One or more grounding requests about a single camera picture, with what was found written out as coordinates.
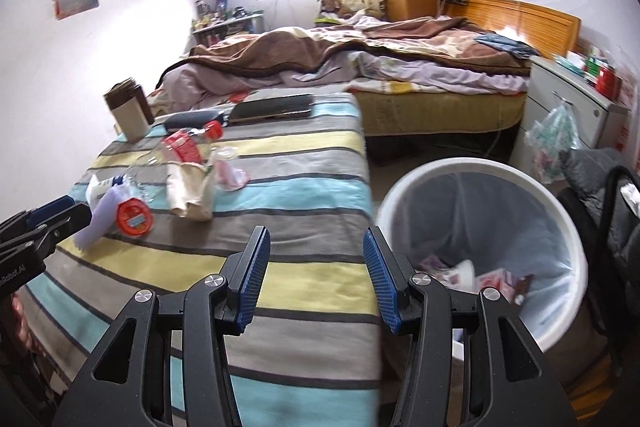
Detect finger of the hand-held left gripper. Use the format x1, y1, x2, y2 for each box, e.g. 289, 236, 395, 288
0, 195, 76, 238
0, 203, 93, 268

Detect white nightstand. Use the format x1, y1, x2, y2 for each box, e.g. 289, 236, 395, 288
525, 56, 631, 152

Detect clear bottle with red cap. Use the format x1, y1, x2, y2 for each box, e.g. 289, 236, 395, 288
122, 121, 224, 202

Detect striped table cloth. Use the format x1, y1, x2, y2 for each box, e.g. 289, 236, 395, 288
15, 91, 383, 427

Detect black tablet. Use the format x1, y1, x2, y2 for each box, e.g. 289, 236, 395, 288
228, 94, 315, 124

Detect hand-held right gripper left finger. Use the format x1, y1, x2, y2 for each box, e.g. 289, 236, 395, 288
52, 226, 272, 427

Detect red can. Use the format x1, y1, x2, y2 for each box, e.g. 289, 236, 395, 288
595, 63, 621, 100

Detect pink plastic wrapper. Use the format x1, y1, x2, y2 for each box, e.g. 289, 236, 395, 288
209, 146, 252, 192

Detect red lid round container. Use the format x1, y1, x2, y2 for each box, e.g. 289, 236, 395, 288
117, 199, 153, 237

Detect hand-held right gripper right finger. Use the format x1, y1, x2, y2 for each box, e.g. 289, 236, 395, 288
362, 226, 576, 427

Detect cluttered desk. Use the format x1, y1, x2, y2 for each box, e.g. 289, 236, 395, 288
191, 13, 265, 45

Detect brown teddy bear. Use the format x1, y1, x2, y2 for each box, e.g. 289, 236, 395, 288
319, 0, 353, 20

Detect wooden bed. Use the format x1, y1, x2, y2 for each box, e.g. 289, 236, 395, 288
157, 0, 582, 142

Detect lilac quilt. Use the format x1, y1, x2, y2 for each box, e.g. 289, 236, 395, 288
160, 57, 530, 105

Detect white round trash bin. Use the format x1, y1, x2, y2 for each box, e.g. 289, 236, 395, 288
376, 157, 590, 350

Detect teal tissue pack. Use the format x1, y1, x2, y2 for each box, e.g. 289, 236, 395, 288
552, 52, 588, 75

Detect blue cloth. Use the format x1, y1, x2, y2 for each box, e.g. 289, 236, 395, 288
475, 33, 541, 56

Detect dark glasses case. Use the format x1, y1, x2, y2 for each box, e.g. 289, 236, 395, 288
165, 109, 228, 131

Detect person's left hand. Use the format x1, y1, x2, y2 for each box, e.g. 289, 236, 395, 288
10, 294, 36, 350

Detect grey clothes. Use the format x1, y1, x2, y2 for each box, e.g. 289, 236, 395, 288
557, 148, 640, 268

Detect white tube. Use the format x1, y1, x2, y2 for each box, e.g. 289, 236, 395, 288
85, 174, 123, 208

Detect cream paper bag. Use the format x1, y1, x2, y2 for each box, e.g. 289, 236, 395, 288
167, 159, 217, 222

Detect brown blanket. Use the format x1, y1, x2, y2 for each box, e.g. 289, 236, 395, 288
187, 16, 533, 80

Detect hanging clear plastic bag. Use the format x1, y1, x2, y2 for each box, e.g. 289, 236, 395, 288
525, 102, 583, 182

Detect black metal chair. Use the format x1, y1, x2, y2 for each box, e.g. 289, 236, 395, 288
557, 164, 640, 338

